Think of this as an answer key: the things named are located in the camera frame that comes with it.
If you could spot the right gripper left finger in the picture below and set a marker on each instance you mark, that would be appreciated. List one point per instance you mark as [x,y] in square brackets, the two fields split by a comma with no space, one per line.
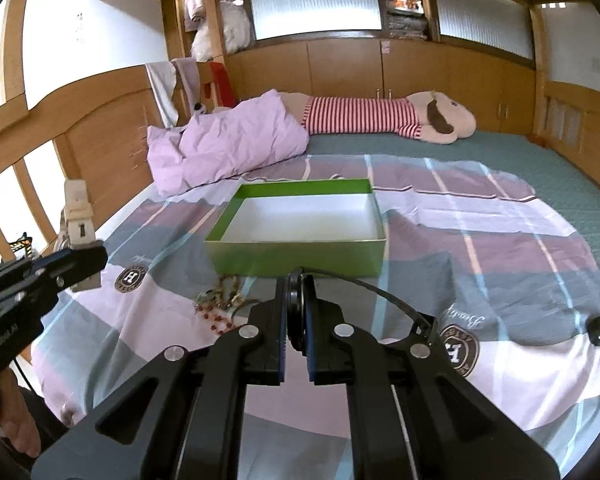
[266,358]

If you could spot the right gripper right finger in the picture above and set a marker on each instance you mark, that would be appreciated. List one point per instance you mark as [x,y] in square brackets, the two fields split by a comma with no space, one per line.
[327,356]

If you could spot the plaid bed sheet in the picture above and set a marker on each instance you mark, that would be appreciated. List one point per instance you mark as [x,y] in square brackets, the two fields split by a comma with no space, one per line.
[510,281]

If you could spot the wooden wall cabinet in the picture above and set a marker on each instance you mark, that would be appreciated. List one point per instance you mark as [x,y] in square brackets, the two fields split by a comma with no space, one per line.
[499,92]

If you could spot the left hand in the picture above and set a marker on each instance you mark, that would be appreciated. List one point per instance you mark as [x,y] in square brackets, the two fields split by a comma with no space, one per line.
[15,419]

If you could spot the stacked books on shelf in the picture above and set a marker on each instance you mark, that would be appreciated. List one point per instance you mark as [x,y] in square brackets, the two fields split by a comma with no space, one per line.
[406,19]

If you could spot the wooden footboard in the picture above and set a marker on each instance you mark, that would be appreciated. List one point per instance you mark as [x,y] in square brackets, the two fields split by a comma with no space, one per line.
[566,39]

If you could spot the striped plush doll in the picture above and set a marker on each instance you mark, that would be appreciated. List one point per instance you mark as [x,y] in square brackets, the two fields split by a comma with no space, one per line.
[427,116]

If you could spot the hanging grey clothes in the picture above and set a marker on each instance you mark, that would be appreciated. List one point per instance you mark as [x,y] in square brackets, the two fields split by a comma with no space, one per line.
[164,77]

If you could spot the yellow toy excavator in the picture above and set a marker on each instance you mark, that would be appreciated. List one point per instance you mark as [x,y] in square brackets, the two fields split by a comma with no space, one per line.
[22,246]

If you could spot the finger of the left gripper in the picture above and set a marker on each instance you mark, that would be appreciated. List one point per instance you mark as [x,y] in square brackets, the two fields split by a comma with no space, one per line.
[66,268]

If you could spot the white wrist watch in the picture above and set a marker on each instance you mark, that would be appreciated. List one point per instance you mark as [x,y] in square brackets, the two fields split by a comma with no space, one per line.
[77,225]

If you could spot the green mattress cover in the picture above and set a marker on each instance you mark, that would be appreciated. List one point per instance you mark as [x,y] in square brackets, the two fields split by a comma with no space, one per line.
[564,187]

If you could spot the wooden headboard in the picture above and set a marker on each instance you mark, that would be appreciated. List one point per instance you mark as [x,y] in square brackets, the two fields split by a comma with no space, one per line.
[93,130]

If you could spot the green cardboard box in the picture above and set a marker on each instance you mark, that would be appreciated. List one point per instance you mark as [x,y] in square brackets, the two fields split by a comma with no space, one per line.
[268,229]

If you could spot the red cloth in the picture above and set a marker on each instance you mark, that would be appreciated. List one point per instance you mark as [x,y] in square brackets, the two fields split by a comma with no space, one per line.
[223,87]

